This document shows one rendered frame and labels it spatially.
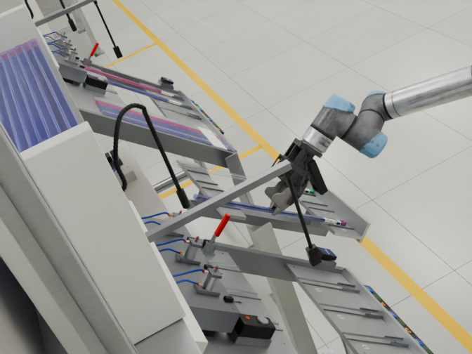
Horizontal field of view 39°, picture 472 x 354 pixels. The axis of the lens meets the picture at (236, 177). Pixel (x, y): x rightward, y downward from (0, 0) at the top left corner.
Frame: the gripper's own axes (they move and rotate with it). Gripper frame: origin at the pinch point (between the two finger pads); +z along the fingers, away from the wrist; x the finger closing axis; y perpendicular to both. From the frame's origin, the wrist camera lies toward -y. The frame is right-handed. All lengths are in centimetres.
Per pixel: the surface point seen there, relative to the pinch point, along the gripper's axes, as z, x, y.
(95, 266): 4, 70, 77
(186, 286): 13, 42, 42
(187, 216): 0, 44, 52
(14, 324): 17, 66, 80
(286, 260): 7.7, 13.7, -1.0
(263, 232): 8.8, -8.0, -7.3
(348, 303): 6.8, 29.5, -11.8
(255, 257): 10.6, 13.4, 7.9
